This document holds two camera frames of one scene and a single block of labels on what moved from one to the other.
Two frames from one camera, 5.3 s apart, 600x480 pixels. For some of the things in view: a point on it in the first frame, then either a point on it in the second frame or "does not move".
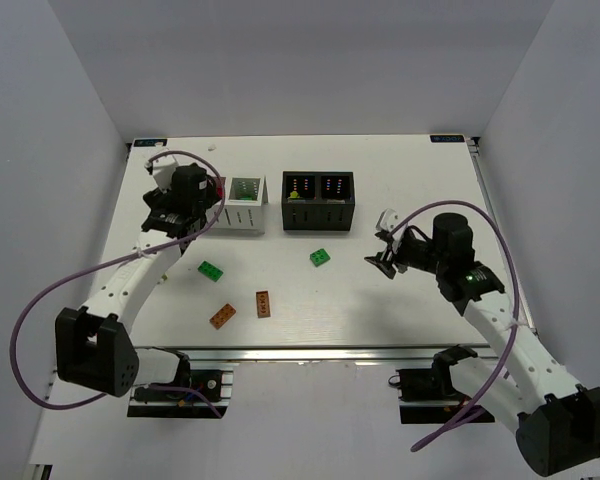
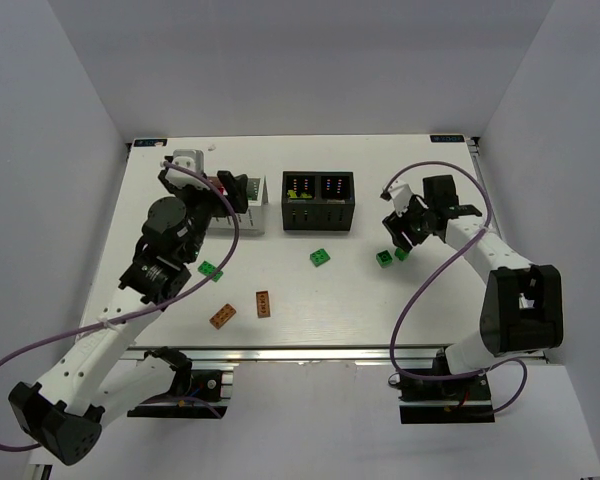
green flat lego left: (210, 271) does not move
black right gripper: (396, 258) -> (406, 228)
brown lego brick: (263, 308) does not move
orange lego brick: (222, 316) does not move
